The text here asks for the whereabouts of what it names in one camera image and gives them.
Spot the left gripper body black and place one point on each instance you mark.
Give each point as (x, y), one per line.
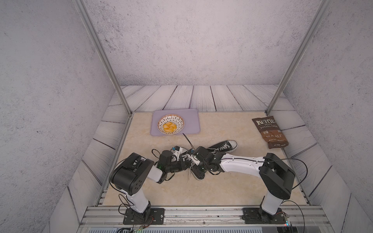
(178, 166)

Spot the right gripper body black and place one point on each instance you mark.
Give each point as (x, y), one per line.
(205, 164)

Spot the black canvas sneaker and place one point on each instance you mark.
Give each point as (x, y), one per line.
(227, 146)
(198, 176)

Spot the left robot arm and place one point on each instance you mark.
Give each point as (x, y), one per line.
(130, 174)

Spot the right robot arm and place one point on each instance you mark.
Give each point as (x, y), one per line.
(277, 176)

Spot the yellow bread roll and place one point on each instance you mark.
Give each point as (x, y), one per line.
(169, 127)

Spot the patterned ceramic bowl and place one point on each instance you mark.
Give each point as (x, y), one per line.
(176, 119)

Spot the lavender tray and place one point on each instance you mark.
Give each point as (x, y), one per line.
(190, 121)

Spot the brown potato chips bag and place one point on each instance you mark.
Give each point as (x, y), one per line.
(270, 132)

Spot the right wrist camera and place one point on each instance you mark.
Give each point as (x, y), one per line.
(191, 158)

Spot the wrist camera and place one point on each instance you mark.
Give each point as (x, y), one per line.
(176, 152)
(191, 158)

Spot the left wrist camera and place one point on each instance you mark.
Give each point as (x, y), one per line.
(176, 152)

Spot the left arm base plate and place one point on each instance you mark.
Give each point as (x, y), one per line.
(151, 216)

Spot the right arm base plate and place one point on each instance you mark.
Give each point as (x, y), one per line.
(259, 216)

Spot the aluminium front rail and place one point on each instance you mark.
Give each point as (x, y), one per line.
(197, 219)

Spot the right aluminium frame post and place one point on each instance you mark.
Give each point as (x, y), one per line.
(320, 14)

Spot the aluminium frame post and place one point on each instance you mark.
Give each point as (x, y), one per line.
(80, 6)
(320, 14)

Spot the left aluminium frame post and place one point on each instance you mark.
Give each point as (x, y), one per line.
(80, 6)

